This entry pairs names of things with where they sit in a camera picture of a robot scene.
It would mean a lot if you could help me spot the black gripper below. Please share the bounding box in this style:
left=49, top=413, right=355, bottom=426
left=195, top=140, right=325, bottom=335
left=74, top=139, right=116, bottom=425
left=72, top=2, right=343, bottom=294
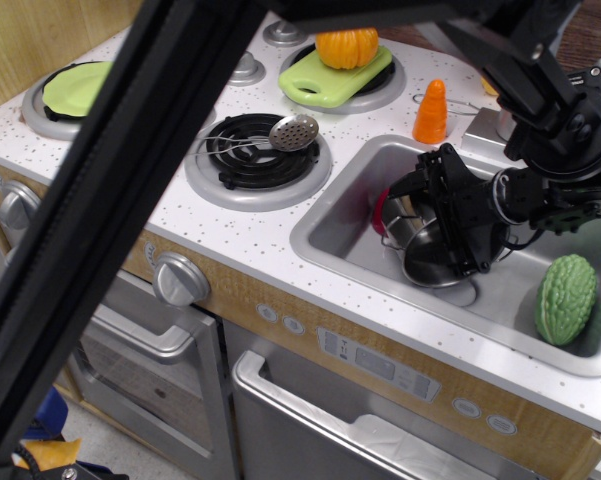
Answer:
left=388, top=143, right=509, bottom=277

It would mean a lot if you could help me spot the back right stove burner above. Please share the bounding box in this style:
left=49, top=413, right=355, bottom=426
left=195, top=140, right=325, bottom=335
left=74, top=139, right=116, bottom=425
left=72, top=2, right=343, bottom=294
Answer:
left=279, top=45, right=406, bottom=115

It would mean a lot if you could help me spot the orange toy pumpkin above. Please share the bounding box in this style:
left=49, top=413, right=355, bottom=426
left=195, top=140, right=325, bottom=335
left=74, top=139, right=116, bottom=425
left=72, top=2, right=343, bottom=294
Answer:
left=315, top=28, right=379, bottom=70

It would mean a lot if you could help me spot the front right black burner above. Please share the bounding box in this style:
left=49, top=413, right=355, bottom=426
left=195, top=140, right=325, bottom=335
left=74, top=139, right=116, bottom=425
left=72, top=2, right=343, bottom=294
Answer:
left=184, top=113, right=333, bottom=212

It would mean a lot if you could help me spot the stainless steel pot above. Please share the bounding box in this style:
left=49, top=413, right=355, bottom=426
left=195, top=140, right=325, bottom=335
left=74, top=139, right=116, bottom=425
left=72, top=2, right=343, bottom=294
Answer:
left=379, top=192, right=481, bottom=291

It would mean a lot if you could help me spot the stove burner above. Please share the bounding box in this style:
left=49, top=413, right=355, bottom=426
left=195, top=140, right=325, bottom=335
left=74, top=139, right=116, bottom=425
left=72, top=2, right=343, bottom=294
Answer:
left=21, top=70, right=88, bottom=141
left=279, top=45, right=406, bottom=115

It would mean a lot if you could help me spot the metal slotted skimmer spoon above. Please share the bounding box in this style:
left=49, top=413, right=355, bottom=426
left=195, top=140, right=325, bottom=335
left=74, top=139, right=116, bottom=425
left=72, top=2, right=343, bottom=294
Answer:
left=195, top=114, right=319, bottom=154

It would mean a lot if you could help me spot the toy dishwasher door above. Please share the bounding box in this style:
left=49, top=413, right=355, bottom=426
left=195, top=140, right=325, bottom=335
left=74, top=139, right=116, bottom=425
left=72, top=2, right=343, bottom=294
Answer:
left=224, top=323, right=537, bottom=479

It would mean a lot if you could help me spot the green toy plate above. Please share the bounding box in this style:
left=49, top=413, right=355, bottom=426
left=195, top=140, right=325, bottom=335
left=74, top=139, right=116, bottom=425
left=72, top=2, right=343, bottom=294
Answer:
left=42, top=61, right=113, bottom=121

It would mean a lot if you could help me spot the grey oven dial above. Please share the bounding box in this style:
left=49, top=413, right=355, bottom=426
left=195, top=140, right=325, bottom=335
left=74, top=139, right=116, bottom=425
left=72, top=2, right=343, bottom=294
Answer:
left=152, top=252, right=211, bottom=307
left=0, top=180, right=41, bottom=247

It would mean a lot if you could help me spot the yellow toy bell pepper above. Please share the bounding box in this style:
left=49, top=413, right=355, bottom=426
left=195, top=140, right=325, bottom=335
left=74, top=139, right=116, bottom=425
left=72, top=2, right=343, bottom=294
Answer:
left=480, top=77, right=499, bottom=97

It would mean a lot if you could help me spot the grey oven dial left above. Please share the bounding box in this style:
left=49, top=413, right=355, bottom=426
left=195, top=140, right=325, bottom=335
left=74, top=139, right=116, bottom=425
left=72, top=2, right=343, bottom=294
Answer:
left=0, top=180, right=41, bottom=247

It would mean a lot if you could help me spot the grey oven dial right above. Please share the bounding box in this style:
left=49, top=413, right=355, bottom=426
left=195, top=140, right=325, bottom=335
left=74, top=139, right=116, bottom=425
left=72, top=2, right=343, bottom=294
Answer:
left=152, top=252, right=211, bottom=307

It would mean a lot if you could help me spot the orange toy carrot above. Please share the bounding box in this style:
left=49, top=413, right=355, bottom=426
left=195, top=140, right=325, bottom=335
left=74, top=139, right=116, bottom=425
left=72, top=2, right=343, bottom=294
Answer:
left=412, top=79, right=448, bottom=145

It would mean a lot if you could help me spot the grey stove knob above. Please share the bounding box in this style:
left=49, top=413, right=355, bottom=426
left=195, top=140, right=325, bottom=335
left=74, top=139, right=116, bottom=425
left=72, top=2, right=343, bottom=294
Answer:
left=228, top=51, right=266, bottom=87
left=262, top=20, right=308, bottom=48

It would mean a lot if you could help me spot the front left stove burner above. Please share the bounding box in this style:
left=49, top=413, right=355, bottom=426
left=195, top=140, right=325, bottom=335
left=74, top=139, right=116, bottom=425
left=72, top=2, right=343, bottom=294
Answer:
left=21, top=70, right=88, bottom=141

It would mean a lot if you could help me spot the blue clamp tool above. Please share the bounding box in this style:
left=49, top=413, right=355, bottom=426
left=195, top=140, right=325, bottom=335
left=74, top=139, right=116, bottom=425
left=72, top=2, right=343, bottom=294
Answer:
left=23, top=387, right=69, bottom=440

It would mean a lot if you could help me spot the toy oven door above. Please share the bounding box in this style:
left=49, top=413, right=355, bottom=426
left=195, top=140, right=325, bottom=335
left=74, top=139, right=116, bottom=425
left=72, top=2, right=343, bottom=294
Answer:
left=69, top=271, right=240, bottom=479

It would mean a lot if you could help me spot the red toy vegetable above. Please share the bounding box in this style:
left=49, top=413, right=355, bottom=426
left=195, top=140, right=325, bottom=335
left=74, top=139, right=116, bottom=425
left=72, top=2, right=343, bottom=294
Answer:
left=371, top=188, right=389, bottom=235

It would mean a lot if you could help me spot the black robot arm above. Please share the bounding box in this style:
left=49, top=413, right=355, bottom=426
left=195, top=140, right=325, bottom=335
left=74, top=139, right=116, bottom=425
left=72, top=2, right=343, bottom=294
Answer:
left=0, top=1, right=601, bottom=479

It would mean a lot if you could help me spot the green cutting board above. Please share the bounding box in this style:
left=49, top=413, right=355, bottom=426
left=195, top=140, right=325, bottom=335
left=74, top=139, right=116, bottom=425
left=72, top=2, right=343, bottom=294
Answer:
left=278, top=46, right=392, bottom=108

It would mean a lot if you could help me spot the green bitter gourd toy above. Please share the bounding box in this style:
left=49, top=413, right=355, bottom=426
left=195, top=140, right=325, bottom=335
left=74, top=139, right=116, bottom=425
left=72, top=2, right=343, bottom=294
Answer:
left=534, top=254, right=597, bottom=346

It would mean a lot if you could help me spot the grey toy faucet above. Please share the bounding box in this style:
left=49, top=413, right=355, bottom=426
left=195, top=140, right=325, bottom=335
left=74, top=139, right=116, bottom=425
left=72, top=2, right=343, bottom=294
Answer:
left=461, top=108, right=516, bottom=158

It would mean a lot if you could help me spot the grey toy sink basin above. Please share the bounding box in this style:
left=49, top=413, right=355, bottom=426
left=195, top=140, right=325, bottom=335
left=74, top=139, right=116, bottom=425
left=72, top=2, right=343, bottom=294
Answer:
left=291, top=135, right=601, bottom=377

